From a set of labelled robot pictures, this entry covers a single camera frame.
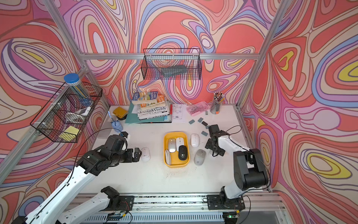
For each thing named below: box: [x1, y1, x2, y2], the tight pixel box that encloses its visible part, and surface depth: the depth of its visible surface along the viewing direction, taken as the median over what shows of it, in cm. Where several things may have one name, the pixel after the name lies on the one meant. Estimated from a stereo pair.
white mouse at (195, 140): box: [190, 133, 200, 148], surface depth 98 cm
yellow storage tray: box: [163, 131, 191, 168], surface depth 93 cm
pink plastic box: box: [186, 101, 210, 117], surface depth 121 cm
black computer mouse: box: [178, 145, 188, 161], surface depth 90 cm
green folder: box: [124, 102, 172, 124], surface depth 110 cm
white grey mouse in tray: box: [167, 137, 177, 153], surface depth 96 cm
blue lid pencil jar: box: [63, 72, 93, 107], surface depth 76 cm
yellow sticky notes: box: [58, 125, 80, 142], surface depth 68 cm
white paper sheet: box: [172, 104, 187, 123], surface depth 117 cm
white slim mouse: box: [165, 149, 172, 166], surface depth 86 cm
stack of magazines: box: [131, 91, 171, 120], surface depth 110 cm
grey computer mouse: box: [193, 148, 207, 166], surface depth 90 cm
